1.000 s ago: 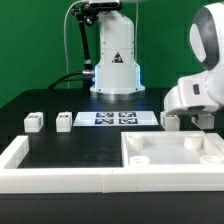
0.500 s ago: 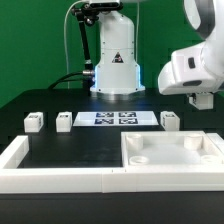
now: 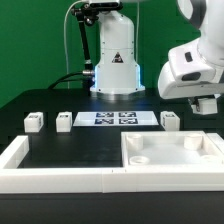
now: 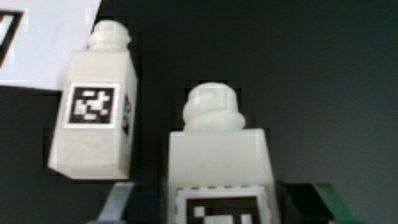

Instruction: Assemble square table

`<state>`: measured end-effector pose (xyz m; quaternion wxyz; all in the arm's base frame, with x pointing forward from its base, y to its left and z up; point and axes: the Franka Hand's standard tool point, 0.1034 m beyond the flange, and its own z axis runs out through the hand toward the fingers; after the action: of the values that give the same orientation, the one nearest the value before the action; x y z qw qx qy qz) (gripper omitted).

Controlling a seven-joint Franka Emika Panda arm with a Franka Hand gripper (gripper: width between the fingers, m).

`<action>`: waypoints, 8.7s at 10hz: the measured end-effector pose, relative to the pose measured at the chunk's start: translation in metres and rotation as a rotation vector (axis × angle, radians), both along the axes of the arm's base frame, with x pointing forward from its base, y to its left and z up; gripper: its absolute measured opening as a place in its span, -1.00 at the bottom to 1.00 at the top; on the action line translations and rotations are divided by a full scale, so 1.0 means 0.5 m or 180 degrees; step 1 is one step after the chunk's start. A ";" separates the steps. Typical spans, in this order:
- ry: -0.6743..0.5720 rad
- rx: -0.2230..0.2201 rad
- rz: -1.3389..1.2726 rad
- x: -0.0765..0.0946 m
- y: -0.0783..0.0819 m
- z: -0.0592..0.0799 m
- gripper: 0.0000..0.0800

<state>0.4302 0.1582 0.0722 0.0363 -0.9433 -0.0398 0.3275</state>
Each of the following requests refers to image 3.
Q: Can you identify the white marker sheet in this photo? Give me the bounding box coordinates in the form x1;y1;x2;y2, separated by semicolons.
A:
74;111;158;126

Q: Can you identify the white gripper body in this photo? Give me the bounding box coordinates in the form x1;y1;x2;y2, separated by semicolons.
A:
158;42;224;99

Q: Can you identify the white square tabletop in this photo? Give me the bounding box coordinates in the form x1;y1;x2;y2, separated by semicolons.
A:
121;131;224;167

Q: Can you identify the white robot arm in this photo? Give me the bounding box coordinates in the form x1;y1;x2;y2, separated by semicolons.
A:
88;0;224;99

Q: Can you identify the white U-shaped fence wall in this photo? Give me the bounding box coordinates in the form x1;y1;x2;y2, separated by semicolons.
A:
0;133;224;194

